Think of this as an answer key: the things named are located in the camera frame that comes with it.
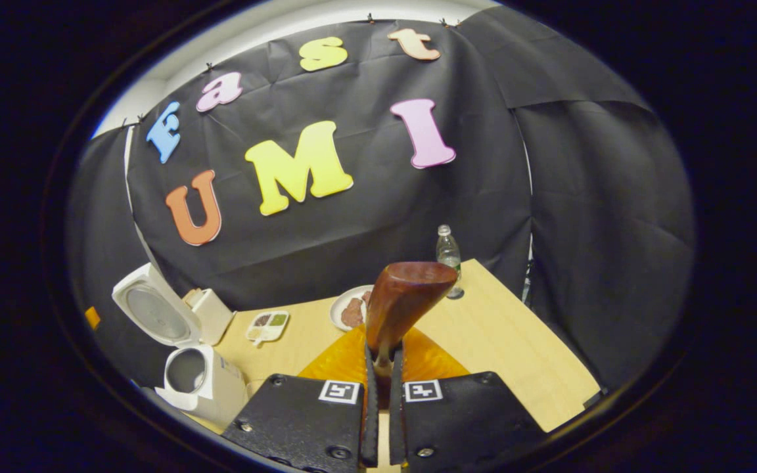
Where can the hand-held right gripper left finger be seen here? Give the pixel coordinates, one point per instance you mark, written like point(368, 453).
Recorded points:
point(313, 420)

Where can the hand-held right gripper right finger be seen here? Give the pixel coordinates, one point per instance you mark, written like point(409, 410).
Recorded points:
point(457, 420)

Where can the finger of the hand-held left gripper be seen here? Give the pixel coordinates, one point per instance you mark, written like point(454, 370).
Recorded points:
point(92, 318)

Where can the white rice cooker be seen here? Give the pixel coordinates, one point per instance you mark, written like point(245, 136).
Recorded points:
point(214, 387)

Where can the brown wooden spoon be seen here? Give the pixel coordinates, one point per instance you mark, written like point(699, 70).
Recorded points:
point(405, 295)

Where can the white divided dish of beans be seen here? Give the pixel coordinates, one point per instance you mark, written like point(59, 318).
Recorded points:
point(268, 326)

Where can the brown meat piece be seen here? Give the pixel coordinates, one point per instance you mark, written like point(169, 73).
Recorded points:
point(352, 313)
point(366, 297)

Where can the white round plate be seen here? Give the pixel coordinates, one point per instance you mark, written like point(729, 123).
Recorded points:
point(338, 309)

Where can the clear bottle green label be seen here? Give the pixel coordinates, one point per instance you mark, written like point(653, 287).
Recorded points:
point(447, 253)

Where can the black backdrop cloth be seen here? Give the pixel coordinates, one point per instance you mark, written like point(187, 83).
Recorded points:
point(582, 197)

